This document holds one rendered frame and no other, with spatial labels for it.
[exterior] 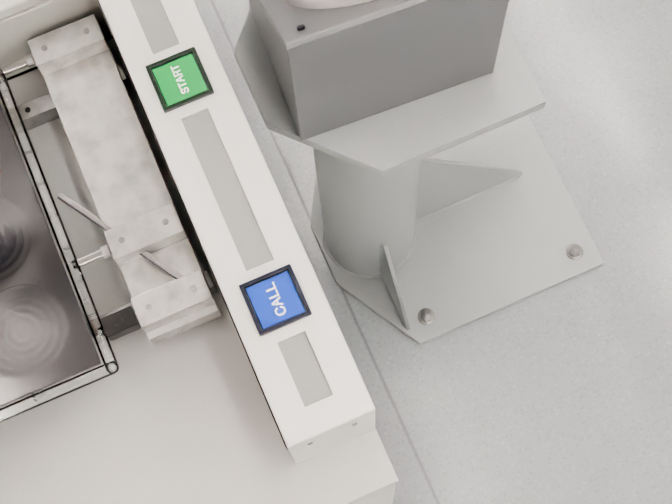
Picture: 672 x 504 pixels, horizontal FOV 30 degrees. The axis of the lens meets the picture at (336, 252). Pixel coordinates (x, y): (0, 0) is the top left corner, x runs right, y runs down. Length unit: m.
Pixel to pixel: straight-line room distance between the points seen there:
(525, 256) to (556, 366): 0.20
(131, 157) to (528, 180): 1.06
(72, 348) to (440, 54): 0.50
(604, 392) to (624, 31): 0.69
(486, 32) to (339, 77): 0.17
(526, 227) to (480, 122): 0.83
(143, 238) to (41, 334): 0.15
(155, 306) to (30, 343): 0.14
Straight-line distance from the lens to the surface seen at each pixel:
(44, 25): 1.46
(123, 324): 1.33
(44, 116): 1.49
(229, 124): 1.32
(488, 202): 2.28
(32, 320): 1.36
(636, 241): 2.31
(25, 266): 1.37
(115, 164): 1.41
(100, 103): 1.44
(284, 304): 1.25
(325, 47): 1.25
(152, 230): 1.34
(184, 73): 1.34
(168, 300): 1.32
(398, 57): 1.34
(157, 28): 1.38
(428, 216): 2.26
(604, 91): 2.40
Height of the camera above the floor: 2.18
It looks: 74 degrees down
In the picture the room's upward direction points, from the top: 6 degrees counter-clockwise
